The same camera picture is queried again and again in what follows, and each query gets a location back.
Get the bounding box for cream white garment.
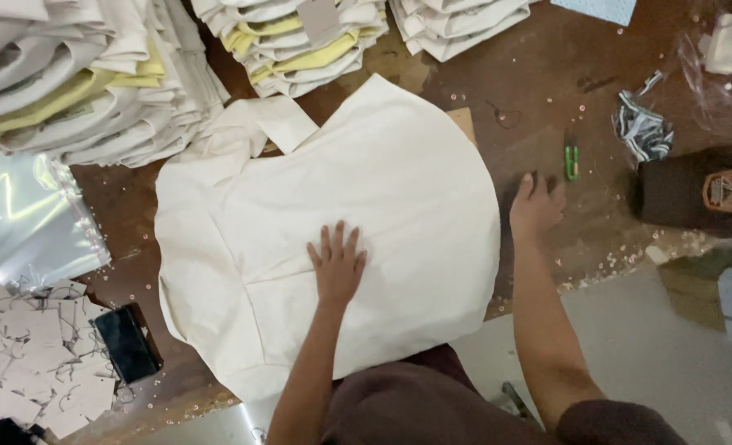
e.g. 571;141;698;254
154;73;502;403

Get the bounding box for light blue paper sheet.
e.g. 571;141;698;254
550;0;638;27

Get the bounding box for clear plastic bag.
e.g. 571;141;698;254
676;12;732;134

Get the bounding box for heap of paper hang tags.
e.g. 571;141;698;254
0;279;119;440

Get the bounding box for person's brown shirt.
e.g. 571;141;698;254
320;344;689;445

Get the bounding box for cardboard folding board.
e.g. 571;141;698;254
446;107;479;149

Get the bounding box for clear plastic zip bags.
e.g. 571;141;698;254
0;150;112;303

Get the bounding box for person's left hand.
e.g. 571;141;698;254
306;220;368;307

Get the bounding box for pile of folded white yellow garments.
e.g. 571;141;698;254
0;0;231;169

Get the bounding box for person's right hand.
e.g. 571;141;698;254
510;172;568;241

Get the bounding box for black smartphone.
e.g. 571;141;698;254
93;303;164;385

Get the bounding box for bundle of striped labels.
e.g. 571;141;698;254
612;70;675;164

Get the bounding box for dark brown folded garment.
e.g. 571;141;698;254
630;146;732;239

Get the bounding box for stack of folded white yellow garments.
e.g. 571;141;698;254
191;0;389;100

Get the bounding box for white folded label piece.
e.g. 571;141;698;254
704;14;732;76

